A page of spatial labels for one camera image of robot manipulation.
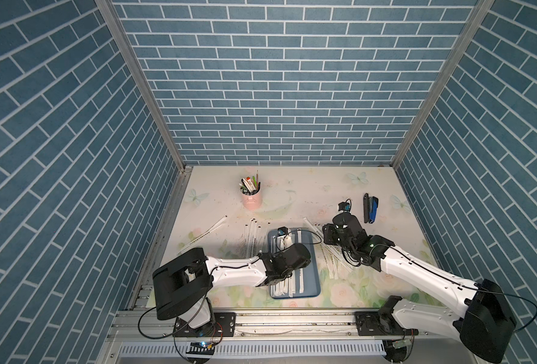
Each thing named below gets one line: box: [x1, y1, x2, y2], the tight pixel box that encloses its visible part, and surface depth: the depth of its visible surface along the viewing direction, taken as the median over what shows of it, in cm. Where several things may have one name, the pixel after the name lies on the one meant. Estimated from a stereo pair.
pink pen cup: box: [239, 188, 263, 211], surface depth 99 cm
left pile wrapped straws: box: [242, 216, 271, 259], surface depth 96 cm
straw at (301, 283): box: [298, 267, 305, 294], surface depth 80 cm
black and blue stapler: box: [363, 192, 379, 224], surface depth 104 cm
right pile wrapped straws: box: [303, 216, 353, 280], surface depth 89 cm
